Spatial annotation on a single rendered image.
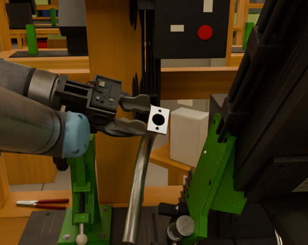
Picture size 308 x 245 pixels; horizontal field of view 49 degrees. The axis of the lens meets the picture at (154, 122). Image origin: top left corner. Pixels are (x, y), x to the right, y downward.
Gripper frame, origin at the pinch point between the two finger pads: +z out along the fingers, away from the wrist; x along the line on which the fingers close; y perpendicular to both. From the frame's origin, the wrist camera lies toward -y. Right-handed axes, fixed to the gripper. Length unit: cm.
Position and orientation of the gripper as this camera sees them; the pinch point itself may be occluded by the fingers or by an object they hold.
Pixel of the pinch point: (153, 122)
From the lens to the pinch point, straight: 70.3
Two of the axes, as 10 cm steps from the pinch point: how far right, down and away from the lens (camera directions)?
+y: 2.5, -3.5, -9.0
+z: 9.6, 2.4, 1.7
